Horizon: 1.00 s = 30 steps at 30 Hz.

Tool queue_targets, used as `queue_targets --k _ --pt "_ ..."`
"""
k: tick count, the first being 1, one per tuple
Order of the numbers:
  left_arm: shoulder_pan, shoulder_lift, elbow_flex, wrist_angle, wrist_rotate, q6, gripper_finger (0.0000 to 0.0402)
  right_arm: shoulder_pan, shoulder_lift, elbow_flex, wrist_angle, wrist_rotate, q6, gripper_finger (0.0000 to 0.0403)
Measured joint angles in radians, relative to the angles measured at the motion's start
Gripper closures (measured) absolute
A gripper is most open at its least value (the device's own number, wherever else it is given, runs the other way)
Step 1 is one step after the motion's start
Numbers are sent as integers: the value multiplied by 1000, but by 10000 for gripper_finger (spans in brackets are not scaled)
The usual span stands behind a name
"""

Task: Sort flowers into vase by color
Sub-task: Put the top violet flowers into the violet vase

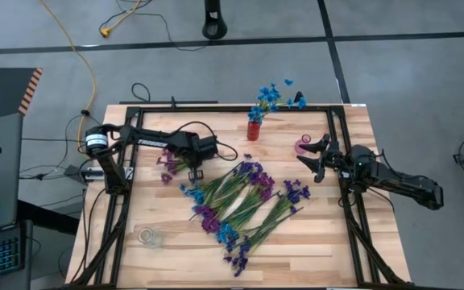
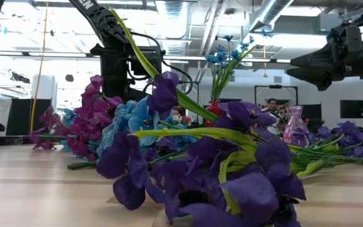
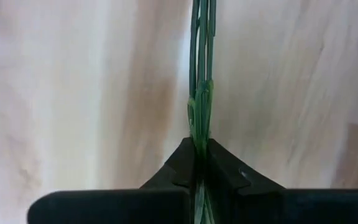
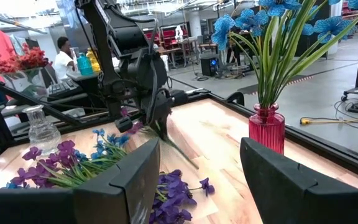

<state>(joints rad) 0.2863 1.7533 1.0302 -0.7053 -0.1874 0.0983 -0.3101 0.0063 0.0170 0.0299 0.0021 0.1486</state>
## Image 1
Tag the clear glass vase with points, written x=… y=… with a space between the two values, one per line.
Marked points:
x=150 y=237

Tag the blue artificial flower stem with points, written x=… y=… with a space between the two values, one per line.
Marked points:
x=227 y=233
x=195 y=195
x=266 y=96

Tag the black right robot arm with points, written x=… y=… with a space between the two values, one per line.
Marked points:
x=401 y=181

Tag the black orange-striped floor mat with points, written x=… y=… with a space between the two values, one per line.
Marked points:
x=2 y=92

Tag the pink glass vase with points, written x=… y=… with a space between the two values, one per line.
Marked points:
x=297 y=144

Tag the black flat bar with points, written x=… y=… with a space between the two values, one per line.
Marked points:
x=155 y=102

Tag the black stand base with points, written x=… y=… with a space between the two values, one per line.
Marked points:
x=214 y=28

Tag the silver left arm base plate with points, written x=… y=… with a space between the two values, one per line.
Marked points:
x=93 y=174

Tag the pile of loose flowers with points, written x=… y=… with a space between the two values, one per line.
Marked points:
x=200 y=109

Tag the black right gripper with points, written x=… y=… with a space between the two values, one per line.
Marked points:
x=336 y=161

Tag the purple artificial flower stem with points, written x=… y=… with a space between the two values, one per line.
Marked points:
x=265 y=183

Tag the black triangular bracket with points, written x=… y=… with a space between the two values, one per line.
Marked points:
x=299 y=98

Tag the black desk foot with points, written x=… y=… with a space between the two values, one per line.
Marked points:
x=46 y=217

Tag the grey desk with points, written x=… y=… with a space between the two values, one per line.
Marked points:
x=2 y=181

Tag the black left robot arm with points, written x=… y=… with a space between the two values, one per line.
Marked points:
x=151 y=141

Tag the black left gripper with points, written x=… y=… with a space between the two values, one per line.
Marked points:
x=193 y=161

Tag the red ribbed glass vase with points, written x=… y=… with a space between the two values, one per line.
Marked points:
x=253 y=133

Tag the grey power adapter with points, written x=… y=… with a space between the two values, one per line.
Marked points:
x=73 y=169

